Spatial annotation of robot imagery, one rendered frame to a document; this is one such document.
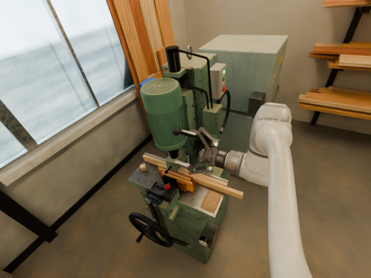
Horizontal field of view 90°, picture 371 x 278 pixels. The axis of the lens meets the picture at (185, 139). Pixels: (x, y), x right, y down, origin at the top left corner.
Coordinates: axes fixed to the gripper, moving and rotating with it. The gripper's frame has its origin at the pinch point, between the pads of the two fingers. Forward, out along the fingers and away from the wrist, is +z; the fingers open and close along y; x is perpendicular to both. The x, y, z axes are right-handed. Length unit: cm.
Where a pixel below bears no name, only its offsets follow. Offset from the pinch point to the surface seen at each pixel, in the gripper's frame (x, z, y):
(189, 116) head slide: -15.4, 7.1, 14.0
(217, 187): -31.0, -12.8, -20.6
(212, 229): -43, -13, -51
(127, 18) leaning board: -68, 123, 99
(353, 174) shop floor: -196, -120, -2
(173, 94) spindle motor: 6.6, 5.8, 20.4
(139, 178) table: -24, 35, -31
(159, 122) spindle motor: 3.4, 11.6, 8.1
